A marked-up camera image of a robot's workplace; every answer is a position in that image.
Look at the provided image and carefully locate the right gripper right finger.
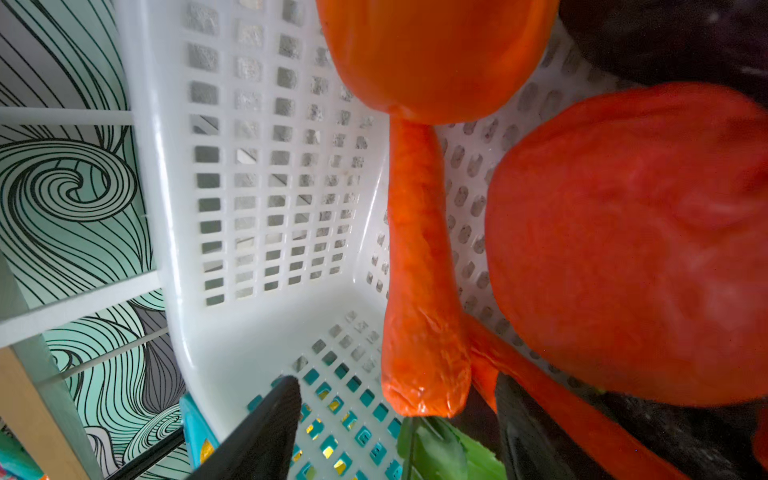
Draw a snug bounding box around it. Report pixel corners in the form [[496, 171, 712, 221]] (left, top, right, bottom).
[[495, 373, 591, 479]]

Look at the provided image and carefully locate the red tomato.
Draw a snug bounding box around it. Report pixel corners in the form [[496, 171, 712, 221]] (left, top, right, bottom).
[[485, 83, 767, 406]]

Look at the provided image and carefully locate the green bell pepper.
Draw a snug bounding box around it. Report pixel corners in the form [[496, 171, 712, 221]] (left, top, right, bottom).
[[397, 417, 507, 480]]

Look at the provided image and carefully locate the white plastic basket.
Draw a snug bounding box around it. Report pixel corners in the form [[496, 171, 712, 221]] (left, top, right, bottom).
[[113, 0, 637, 480]]

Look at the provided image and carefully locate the teal plastic basket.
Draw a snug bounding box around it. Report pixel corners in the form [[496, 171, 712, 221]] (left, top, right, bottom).
[[179, 393, 219, 470]]

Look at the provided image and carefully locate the small dark eggplant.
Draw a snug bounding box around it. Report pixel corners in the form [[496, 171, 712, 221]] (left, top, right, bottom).
[[559, 1, 767, 105]]

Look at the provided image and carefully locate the white wooden two-tier shelf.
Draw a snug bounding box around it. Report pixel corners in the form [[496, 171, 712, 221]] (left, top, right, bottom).
[[1, 107, 187, 479]]

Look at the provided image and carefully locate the orange tomato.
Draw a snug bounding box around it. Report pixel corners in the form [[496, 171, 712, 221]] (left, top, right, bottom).
[[317, 0, 559, 125]]

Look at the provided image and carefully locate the orange carrot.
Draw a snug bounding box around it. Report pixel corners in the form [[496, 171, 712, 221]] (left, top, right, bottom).
[[381, 117, 471, 418]]

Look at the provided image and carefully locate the green Fox's candy bag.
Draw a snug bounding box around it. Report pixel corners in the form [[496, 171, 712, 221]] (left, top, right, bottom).
[[1, 432, 48, 480]]

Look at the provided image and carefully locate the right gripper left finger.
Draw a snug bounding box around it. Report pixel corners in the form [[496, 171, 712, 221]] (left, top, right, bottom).
[[190, 376, 302, 479]]

